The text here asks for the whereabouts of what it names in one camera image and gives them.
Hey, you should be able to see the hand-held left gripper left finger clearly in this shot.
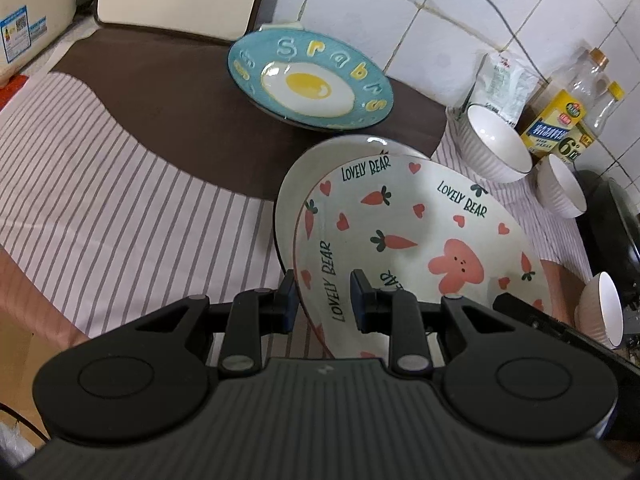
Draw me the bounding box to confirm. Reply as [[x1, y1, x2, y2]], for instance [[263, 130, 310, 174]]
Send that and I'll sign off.
[[107, 270, 299, 378]]

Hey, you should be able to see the carrot and bunny print plate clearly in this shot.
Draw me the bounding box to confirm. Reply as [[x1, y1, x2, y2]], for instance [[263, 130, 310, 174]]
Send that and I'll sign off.
[[294, 152, 548, 358]]

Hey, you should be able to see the black wok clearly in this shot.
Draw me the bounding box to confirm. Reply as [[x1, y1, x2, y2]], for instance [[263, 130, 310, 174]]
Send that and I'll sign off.
[[575, 170, 640, 321]]

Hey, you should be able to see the white plastic packet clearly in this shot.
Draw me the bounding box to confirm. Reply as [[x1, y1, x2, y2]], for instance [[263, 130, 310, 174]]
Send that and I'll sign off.
[[467, 51, 541, 128]]

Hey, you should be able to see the large white ribbed bowl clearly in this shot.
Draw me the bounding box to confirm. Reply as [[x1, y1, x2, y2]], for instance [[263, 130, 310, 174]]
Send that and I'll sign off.
[[457, 103, 533, 183]]

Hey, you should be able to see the red cloth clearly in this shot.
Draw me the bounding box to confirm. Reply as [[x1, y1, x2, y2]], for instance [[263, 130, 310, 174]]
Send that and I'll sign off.
[[0, 75, 31, 111]]

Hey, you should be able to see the striped brown and pink tablecloth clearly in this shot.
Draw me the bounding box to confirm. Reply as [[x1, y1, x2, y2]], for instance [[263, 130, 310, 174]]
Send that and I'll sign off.
[[0, 22, 596, 356]]

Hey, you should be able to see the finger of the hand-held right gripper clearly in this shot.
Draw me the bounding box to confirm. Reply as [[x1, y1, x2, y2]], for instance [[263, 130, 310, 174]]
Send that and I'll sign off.
[[492, 291, 581, 346]]

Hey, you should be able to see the glass wok lid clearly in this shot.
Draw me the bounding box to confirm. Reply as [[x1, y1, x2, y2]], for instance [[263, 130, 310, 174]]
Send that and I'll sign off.
[[607, 180, 640, 263]]

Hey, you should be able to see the amber cap yellow label bottle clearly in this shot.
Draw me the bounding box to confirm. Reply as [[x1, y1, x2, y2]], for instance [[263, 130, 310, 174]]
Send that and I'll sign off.
[[520, 47, 610, 161]]

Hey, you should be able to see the black wall cable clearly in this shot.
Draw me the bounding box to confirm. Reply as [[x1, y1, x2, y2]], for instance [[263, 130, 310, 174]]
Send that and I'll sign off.
[[457, 0, 551, 81]]

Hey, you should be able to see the blue fried egg print plate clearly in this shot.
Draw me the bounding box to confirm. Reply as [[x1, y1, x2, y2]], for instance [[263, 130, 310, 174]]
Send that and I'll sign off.
[[227, 29, 394, 133]]

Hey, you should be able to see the clear bottle with yellow cap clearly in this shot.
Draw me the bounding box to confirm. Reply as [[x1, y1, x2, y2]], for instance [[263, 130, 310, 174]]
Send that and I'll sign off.
[[547, 81, 626, 166]]

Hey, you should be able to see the plain white plate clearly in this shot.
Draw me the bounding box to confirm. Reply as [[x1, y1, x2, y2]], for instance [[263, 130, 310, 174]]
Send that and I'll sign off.
[[273, 135, 431, 281]]

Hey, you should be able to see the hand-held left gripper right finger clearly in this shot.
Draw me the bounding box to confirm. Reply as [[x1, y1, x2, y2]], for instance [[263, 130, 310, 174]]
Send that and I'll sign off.
[[350, 268, 523, 377]]

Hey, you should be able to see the white appliance with label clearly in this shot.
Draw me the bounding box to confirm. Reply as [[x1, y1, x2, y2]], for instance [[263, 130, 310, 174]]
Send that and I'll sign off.
[[0, 0, 101, 78]]

